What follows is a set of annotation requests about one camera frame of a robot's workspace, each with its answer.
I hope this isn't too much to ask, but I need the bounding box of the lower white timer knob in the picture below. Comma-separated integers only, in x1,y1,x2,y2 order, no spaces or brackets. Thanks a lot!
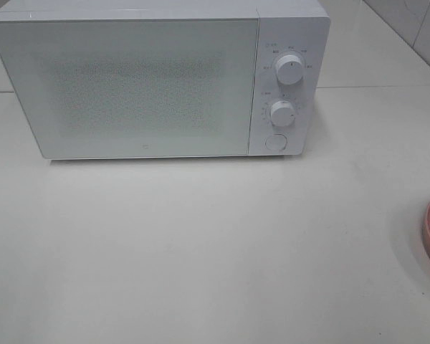
269,100,296,128

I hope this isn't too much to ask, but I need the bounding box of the white microwave oven body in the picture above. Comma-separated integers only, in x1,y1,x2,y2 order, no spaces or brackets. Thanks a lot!
0,1,330,156

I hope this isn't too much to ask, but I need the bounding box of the upper white power knob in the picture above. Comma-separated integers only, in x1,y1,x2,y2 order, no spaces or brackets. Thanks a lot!
274,52,305,85

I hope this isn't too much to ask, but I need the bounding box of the white microwave door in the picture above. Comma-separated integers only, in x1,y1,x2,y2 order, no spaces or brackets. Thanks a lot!
0,19,258,160

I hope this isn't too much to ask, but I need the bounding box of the round door release button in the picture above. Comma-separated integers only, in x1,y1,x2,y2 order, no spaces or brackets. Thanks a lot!
265,134,287,151

